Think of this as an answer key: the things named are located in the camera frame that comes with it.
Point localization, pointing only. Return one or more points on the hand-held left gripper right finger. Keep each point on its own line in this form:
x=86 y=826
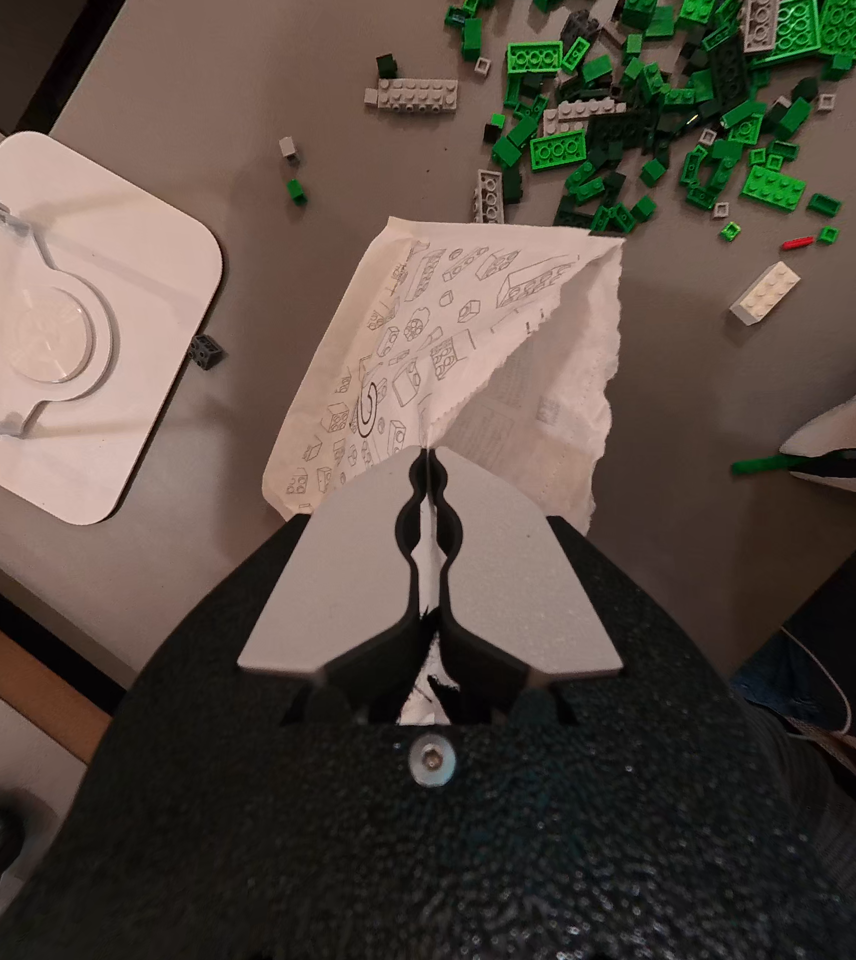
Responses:
x=533 y=592

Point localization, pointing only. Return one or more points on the pile of mixed toy bricks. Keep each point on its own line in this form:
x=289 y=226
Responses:
x=559 y=150

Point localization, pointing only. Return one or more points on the dark grey brick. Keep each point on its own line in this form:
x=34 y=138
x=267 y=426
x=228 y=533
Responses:
x=206 y=351

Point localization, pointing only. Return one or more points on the long thin green plate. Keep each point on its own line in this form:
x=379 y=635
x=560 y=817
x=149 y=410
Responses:
x=758 y=465

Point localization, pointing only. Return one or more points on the white base book stand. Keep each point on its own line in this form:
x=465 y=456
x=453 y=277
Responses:
x=157 y=300

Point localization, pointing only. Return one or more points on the white printed paper bag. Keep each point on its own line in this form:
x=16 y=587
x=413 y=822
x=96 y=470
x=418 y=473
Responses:
x=548 y=360

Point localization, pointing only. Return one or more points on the white brick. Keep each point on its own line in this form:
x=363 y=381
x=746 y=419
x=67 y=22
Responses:
x=765 y=292

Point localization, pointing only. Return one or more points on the small light grey brick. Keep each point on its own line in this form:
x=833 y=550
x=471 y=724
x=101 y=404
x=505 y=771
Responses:
x=287 y=146

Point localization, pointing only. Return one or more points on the light grey long brick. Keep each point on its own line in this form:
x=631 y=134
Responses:
x=416 y=94

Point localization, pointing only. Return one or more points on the small red piece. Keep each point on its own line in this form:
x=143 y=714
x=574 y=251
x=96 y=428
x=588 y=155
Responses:
x=798 y=242

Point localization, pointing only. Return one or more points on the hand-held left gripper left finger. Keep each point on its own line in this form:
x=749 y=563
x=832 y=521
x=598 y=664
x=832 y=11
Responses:
x=330 y=592

